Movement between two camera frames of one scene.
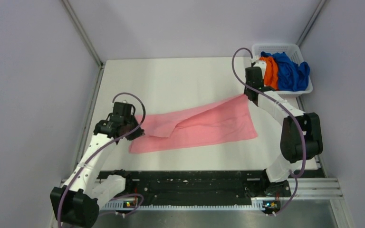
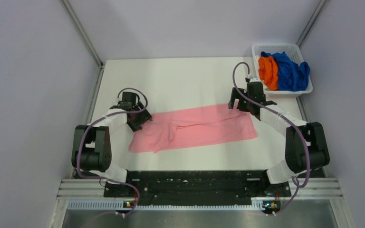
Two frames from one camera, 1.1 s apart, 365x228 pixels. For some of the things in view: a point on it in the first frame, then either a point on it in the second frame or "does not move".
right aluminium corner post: [321, 4] does not move
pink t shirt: [228, 119] does not move
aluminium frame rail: [315, 188] does not move
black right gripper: [245, 91] → [240, 106]
